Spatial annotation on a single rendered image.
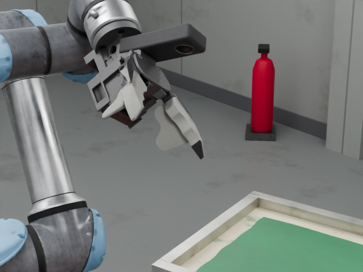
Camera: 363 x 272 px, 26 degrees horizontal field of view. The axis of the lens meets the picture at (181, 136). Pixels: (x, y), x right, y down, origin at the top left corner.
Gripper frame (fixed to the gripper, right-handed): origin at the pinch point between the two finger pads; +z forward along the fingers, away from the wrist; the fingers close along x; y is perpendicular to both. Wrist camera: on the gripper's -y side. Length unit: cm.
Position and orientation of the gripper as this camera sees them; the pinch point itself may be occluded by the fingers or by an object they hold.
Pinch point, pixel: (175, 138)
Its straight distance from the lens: 98.5
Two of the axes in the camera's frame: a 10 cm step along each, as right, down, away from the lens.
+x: -5.6, -3.2, -7.6
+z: 3.4, 7.5, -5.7
